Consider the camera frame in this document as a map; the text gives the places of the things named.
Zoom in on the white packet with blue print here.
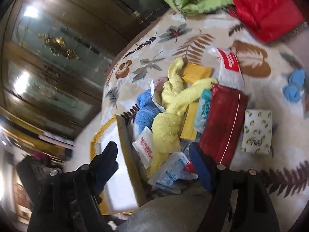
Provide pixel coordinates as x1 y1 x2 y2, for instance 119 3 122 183
148 152 198 195

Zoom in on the lemon-print white tissue pack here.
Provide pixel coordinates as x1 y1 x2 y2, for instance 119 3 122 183
241 109 273 155

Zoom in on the white packet with red print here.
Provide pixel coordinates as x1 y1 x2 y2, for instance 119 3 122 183
132 126 155 169

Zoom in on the red tissue pack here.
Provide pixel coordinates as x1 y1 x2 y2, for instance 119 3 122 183
198 83 249 166

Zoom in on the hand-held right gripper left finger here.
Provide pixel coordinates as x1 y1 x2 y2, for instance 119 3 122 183
26 141 121 232

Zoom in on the wooden cabinet with glass doors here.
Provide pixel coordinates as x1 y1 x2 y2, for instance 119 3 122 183
0 0 169 141

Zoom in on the yellow plush towel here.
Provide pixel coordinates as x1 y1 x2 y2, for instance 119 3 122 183
146 58 219 178

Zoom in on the red quilted cloth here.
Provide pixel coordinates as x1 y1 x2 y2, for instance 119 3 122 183
227 0 306 43

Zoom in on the white bag with red label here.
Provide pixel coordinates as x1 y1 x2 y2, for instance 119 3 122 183
209 47 245 90

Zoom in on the leaf-print beige blanket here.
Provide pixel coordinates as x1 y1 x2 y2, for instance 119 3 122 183
100 10 309 199

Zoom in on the white box with yellow tape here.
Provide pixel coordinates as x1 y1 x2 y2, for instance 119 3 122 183
90 115 148 215

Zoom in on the small red packet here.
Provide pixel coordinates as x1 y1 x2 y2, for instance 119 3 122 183
183 162 198 174

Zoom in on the person's leg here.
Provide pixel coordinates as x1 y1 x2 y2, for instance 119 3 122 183
118 186 218 232

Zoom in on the pink and white packet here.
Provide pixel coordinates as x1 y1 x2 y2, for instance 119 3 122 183
150 76 167 113

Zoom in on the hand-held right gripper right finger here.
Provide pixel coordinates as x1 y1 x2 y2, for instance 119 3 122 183
189 142 280 232

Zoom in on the teal tissue pack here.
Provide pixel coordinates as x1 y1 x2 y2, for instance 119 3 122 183
194 89 213 133

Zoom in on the blue plush towel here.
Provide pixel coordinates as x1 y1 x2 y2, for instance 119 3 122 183
135 89 162 132

